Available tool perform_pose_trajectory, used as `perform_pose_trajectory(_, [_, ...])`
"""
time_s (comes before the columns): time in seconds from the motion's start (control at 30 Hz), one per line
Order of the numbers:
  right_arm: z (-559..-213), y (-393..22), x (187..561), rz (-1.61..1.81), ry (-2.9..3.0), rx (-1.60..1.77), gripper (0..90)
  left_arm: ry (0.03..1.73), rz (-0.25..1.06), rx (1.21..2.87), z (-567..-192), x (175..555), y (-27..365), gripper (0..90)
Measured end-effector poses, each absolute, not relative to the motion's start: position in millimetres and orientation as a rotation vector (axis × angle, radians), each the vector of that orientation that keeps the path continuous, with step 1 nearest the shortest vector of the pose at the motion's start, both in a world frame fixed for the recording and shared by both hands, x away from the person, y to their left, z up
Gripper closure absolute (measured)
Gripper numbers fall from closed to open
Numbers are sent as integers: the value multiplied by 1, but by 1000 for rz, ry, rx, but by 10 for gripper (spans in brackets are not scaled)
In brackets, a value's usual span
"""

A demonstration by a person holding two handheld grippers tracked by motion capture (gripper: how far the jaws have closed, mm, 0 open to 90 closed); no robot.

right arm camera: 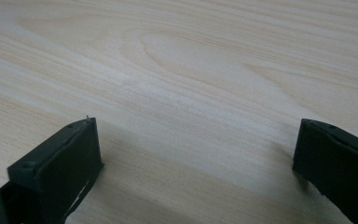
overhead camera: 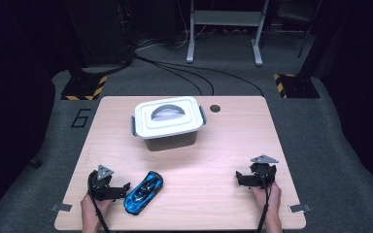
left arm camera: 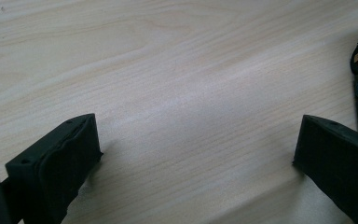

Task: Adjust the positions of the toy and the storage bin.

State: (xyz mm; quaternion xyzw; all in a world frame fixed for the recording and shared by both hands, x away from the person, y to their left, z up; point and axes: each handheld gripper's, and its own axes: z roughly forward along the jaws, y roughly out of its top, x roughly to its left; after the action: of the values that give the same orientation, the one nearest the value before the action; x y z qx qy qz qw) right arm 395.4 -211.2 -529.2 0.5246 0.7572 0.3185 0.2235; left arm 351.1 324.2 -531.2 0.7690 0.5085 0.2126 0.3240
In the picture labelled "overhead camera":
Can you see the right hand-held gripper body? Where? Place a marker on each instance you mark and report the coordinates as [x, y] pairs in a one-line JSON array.
[[264, 171]]

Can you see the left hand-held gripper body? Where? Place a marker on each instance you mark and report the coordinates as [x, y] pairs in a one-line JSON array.
[[99, 186]]

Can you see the blue toy car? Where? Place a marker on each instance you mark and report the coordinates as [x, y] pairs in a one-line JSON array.
[[143, 193]]

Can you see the grey storage box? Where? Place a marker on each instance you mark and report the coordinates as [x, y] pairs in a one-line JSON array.
[[171, 142]]

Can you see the white storage box lid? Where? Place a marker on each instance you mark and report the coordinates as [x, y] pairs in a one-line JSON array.
[[169, 116]]

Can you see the person's left hand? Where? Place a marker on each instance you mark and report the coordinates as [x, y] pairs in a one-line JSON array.
[[92, 207]]

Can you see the person's right hand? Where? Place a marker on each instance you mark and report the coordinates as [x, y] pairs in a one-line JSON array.
[[272, 200]]

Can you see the grey tape strip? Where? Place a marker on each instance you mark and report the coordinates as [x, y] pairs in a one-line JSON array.
[[299, 208], [61, 207]]

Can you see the small black floor object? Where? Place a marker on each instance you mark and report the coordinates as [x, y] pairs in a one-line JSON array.
[[35, 163]]

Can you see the dark round table grommet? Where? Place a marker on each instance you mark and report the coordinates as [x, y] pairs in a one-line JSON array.
[[215, 108]]

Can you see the dark cabinet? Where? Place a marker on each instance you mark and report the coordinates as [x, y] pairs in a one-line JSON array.
[[100, 32]]

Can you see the white metal stand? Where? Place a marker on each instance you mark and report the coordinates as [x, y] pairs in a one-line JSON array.
[[226, 17]]

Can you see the black yellow striped base plate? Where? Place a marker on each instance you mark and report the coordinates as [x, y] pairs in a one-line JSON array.
[[296, 86], [84, 88]]

